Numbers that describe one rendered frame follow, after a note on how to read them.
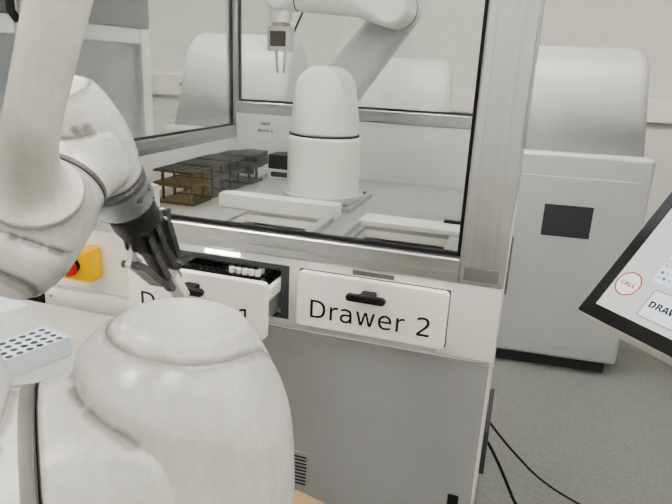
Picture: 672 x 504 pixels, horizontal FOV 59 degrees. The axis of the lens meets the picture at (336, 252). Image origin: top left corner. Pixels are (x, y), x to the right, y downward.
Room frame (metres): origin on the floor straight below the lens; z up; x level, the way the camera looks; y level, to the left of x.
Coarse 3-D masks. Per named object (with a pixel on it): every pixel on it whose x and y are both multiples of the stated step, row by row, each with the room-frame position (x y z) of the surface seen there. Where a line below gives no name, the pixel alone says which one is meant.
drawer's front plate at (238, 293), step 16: (128, 272) 1.08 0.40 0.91; (192, 272) 1.04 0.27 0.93; (144, 288) 1.07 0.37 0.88; (160, 288) 1.06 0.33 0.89; (208, 288) 1.03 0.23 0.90; (224, 288) 1.02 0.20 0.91; (240, 288) 1.01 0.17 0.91; (256, 288) 1.00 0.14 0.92; (224, 304) 1.02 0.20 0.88; (240, 304) 1.01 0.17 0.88; (256, 304) 1.00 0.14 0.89; (256, 320) 1.00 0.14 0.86
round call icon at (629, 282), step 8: (624, 272) 0.86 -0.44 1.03; (632, 272) 0.86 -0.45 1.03; (616, 280) 0.86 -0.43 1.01; (624, 280) 0.85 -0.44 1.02; (632, 280) 0.84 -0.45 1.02; (640, 280) 0.84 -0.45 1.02; (616, 288) 0.85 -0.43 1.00; (624, 288) 0.84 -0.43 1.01; (632, 288) 0.83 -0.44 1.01; (640, 288) 0.82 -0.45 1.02; (624, 296) 0.83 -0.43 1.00; (632, 296) 0.82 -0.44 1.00
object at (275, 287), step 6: (180, 258) 1.22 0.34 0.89; (186, 258) 1.23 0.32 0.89; (192, 258) 1.25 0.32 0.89; (276, 282) 1.10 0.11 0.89; (270, 288) 1.07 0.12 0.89; (276, 288) 1.09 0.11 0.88; (270, 294) 1.07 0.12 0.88; (276, 294) 1.09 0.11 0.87; (270, 300) 1.06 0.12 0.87; (276, 300) 1.09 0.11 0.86; (270, 306) 1.06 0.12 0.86; (276, 306) 1.09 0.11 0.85; (270, 312) 1.06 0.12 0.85
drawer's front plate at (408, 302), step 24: (312, 288) 1.07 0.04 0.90; (336, 288) 1.05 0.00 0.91; (360, 288) 1.04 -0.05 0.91; (384, 288) 1.03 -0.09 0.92; (408, 288) 1.02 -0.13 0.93; (336, 312) 1.05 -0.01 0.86; (360, 312) 1.04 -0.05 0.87; (384, 312) 1.03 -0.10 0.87; (408, 312) 1.01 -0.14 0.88; (432, 312) 1.00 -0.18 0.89; (384, 336) 1.03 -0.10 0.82; (408, 336) 1.01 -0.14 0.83; (432, 336) 1.00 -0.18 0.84
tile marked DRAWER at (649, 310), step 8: (656, 296) 0.80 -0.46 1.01; (664, 296) 0.79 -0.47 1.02; (648, 304) 0.80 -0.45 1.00; (656, 304) 0.79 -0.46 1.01; (664, 304) 0.78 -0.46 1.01; (640, 312) 0.79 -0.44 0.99; (648, 312) 0.79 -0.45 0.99; (656, 312) 0.78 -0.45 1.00; (664, 312) 0.77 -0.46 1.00; (648, 320) 0.78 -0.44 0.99; (656, 320) 0.77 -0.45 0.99; (664, 320) 0.76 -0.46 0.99; (664, 328) 0.75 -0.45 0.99
